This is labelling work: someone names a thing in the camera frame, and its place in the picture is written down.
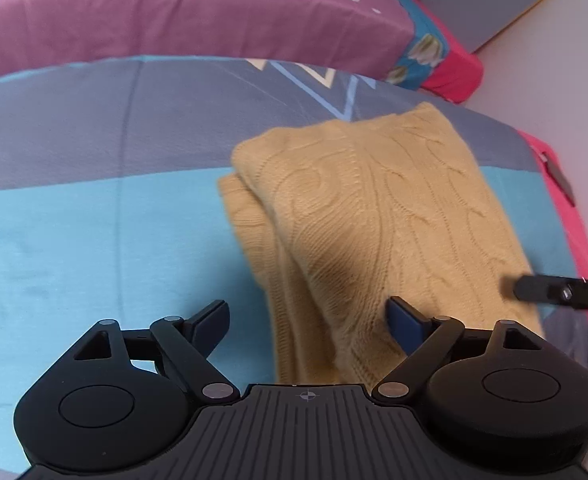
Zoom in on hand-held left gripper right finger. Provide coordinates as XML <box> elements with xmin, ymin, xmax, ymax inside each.
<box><xmin>371</xmin><ymin>296</ymin><xmax>545</xmax><ymax>402</ymax></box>

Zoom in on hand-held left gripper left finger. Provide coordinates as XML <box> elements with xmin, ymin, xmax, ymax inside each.
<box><xmin>74</xmin><ymin>300</ymin><xmax>241</xmax><ymax>404</ymax></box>

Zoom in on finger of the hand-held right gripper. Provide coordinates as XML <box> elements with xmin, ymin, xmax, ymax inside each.
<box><xmin>512</xmin><ymin>274</ymin><xmax>588</xmax><ymax>319</ymax></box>

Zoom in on tan knit sweater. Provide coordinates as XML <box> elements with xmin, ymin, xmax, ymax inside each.
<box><xmin>217</xmin><ymin>101</ymin><xmax>548</xmax><ymax>386</ymax></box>

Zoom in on blue and grey bedsheet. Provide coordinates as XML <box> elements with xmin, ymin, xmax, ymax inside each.
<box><xmin>0</xmin><ymin>55</ymin><xmax>588</xmax><ymax>480</ymax></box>

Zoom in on grey flat board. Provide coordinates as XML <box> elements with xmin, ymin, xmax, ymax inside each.
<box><xmin>420</xmin><ymin>0</ymin><xmax>574</xmax><ymax>55</ymax></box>

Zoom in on bed with purple floral sheet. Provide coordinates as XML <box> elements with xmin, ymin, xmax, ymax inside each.
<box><xmin>0</xmin><ymin>0</ymin><xmax>484</xmax><ymax>105</ymax></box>

